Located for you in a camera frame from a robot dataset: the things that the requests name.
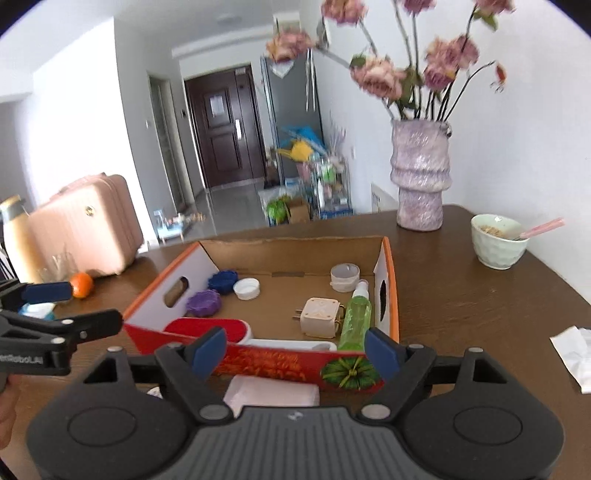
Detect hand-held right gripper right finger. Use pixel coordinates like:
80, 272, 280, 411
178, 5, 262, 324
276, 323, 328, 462
360, 327, 509, 422

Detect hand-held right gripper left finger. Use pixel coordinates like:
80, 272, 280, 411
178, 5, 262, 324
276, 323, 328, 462
85, 325, 234, 424

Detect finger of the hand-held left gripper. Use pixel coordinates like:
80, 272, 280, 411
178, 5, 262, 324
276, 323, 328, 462
0, 281, 75, 309
0, 309, 125, 346

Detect green spray bottle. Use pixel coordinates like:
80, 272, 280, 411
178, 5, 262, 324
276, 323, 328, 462
337, 278, 373, 352

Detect purple gear-shaped lid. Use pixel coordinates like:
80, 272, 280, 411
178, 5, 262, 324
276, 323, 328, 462
186, 289, 222, 318

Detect red cardboard box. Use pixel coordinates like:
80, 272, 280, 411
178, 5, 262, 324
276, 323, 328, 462
123, 236, 400, 393

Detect blue gear-shaped lid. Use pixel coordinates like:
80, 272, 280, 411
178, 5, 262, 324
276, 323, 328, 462
207, 270, 240, 295

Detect beige charger plug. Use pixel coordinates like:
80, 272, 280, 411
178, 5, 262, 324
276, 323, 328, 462
292, 297, 346, 337

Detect white bottle cap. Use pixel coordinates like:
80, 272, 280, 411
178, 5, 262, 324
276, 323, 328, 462
233, 278, 262, 301

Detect white tape roll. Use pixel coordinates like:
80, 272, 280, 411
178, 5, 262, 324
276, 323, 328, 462
329, 263, 361, 293

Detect person's left hand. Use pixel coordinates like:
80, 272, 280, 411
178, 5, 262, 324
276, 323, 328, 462
0, 375, 22, 449

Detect blue tissue pack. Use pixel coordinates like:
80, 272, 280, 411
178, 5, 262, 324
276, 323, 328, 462
18, 302, 55, 319

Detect clear drinking glass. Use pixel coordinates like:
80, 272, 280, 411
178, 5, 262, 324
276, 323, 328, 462
39, 255, 79, 285

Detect orange fruit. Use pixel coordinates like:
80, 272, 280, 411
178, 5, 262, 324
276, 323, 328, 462
69, 272, 95, 299

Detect yellow thermos bottle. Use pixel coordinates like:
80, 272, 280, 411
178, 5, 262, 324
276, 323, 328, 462
0, 194, 45, 282

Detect pink suitcase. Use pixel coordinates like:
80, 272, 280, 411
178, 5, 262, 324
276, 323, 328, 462
30, 174, 145, 278

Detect pale green bowl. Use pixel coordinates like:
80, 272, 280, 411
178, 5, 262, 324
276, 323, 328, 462
470, 213, 530, 271

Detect green and white bag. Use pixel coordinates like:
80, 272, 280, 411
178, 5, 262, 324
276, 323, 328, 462
258, 186, 296, 227

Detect brown cardboard carton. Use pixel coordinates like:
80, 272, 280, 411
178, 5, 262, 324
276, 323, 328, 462
286, 198, 311, 224

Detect storage rack with bottles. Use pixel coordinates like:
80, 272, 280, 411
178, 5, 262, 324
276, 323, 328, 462
295, 154, 354, 220

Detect speckled purple vase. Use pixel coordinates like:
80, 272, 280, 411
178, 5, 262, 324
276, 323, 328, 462
390, 119, 452, 231

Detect crumpled white tissue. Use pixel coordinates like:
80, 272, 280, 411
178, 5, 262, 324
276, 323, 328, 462
549, 325, 591, 394

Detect pink spoon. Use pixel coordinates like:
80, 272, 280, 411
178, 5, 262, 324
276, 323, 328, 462
510, 217, 565, 241

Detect yellow and blue bags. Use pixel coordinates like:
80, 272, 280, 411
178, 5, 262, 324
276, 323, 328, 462
276, 124, 329, 163

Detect dark brown door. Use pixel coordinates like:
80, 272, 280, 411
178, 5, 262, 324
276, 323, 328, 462
183, 64, 268, 189

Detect grey refrigerator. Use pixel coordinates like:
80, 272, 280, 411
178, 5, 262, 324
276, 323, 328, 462
259, 48, 324, 154

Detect dried pink roses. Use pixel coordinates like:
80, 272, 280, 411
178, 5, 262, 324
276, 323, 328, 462
265, 0, 516, 123

